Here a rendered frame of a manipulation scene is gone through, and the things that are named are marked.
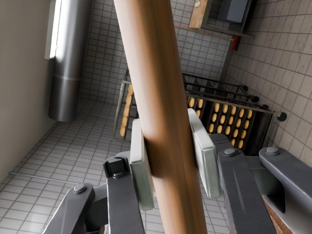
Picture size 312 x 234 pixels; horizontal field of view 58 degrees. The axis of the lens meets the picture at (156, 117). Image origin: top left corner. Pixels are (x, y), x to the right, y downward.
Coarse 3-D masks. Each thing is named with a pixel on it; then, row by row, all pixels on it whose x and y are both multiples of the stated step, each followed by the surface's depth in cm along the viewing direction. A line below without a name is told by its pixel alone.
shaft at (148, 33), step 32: (128, 0) 14; (160, 0) 14; (128, 32) 15; (160, 32) 15; (128, 64) 16; (160, 64) 15; (160, 96) 15; (160, 128) 16; (160, 160) 17; (192, 160) 17; (160, 192) 18; (192, 192) 18; (192, 224) 18
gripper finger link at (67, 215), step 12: (72, 192) 13; (84, 192) 13; (60, 204) 12; (72, 204) 12; (84, 204) 12; (60, 216) 11; (72, 216) 11; (84, 216) 12; (48, 228) 11; (60, 228) 11; (72, 228) 10; (84, 228) 11
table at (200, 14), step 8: (200, 0) 432; (208, 0) 406; (248, 0) 417; (200, 8) 419; (208, 8) 409; (248, 8) 413; (192, 16) 474; (200, 16) 408; (192, 24) 459; (200, 24) 412; (232, 24) 471; (240, 24) 430; (224, 32) 488; (232, 32) 420; (240, 32) 423
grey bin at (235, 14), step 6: (228, 0) 434; (234, 0) 418; (240, 0) 418; (246, 0) 419; (222, 6) 462; (228, 6) 428; (234, 6) 421; (240, 6) 421; (222, 12) 455; (228, 12) 423; (234, 12) 423; (240, 12) 423; (222, 18) 448; (228, 18) 425; (234, 18) 426; (240, 18) 426
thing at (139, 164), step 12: (132, 132) 18; (132, 144) 16; (144, 144) 17; (132, 156) 15; (144, 156) 15; (132, 168) 14; (144, 168) 14; (144, 180) 14; (144, 192) 15; (144, 204) 15
